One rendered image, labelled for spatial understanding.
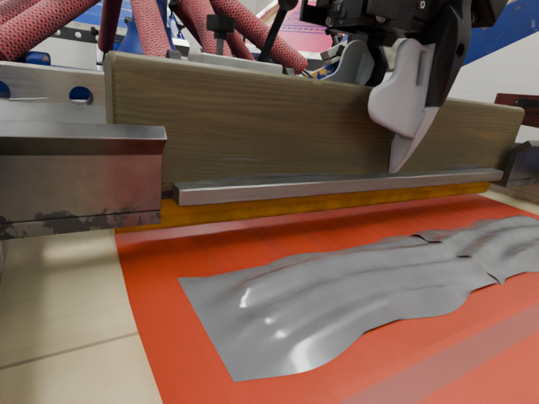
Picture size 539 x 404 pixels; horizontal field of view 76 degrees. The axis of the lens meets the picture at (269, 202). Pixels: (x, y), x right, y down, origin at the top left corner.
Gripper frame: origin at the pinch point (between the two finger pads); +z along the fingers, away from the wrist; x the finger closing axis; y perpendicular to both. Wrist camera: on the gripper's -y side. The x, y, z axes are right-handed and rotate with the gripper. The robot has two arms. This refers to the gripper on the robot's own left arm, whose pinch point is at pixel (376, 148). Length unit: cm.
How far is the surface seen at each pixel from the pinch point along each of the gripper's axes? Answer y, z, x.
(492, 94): -200, -11, -97
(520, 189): -25.3, 4.7, 1.4
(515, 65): -200, -27, -90
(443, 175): -6.4, 1.8, 2.5
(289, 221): 8.0, 5.7, 0.1
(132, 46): 5, -8, -78
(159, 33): 6, -10, -49
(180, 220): 16.6, 4.6, 0.2
